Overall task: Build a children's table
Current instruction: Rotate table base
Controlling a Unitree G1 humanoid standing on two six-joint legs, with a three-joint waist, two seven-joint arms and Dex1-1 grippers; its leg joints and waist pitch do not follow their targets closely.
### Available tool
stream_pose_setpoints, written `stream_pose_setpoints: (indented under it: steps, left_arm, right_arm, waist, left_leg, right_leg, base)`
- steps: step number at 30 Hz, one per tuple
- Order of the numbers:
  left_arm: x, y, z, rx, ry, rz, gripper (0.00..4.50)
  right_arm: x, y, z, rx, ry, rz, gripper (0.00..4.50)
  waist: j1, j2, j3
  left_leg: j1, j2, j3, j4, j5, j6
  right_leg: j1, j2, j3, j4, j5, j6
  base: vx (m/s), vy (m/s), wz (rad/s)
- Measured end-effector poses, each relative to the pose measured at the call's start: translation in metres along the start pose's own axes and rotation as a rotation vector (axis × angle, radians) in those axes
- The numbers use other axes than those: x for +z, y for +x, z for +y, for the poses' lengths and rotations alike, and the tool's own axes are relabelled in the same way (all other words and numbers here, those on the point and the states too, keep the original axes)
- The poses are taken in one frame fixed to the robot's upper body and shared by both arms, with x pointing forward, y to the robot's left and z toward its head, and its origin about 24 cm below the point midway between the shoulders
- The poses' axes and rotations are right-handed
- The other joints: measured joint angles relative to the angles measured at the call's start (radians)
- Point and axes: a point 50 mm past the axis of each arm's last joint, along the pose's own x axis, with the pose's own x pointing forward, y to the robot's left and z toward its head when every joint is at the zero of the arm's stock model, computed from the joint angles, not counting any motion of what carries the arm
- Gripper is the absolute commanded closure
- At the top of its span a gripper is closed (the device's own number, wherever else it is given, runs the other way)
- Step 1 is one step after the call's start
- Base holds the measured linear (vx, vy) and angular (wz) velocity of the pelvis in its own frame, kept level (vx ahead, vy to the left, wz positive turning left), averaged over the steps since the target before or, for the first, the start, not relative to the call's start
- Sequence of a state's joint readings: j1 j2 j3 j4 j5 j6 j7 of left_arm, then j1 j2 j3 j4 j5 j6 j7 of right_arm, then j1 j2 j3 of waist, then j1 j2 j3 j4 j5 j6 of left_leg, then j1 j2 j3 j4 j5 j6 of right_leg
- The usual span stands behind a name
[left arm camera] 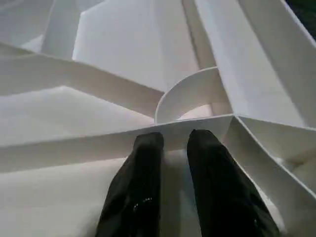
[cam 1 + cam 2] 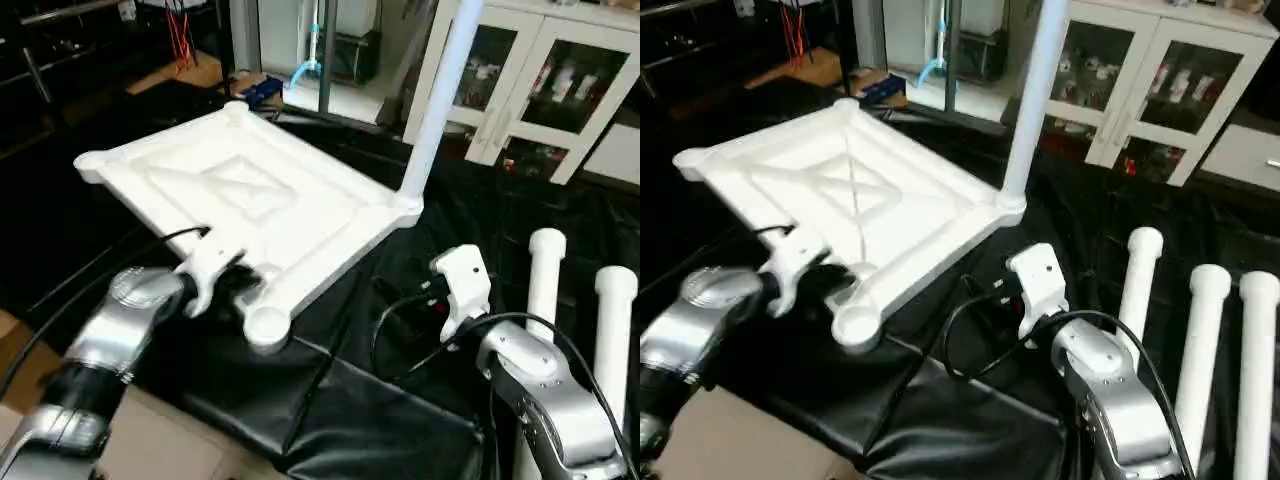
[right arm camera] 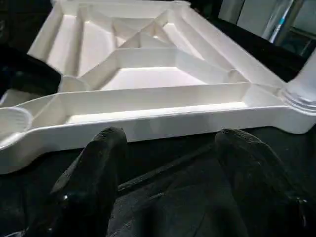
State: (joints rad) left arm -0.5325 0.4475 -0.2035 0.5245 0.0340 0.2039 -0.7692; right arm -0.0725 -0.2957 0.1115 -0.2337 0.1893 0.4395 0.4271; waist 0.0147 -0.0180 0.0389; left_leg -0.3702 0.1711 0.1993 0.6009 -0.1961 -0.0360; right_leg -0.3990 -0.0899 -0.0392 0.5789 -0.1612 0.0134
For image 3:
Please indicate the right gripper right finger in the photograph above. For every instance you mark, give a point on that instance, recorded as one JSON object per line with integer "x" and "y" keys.
{"x": 266, "y": 197}

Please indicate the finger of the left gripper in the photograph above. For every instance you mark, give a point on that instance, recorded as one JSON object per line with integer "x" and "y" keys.
{"x": 24, "y": 71}

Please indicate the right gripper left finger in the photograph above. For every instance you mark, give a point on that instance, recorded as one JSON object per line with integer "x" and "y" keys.
{"x": 89, "y": 187}

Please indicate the white plastic table leg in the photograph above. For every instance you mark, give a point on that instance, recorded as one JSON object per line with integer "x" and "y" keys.
{"x": 306, "y": 89}

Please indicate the white plastic table top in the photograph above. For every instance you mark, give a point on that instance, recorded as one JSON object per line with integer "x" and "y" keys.
{"x": 148, "y": 79}

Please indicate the black work mat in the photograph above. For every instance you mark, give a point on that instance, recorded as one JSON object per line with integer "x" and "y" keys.
{"x": 173, "y": 168}

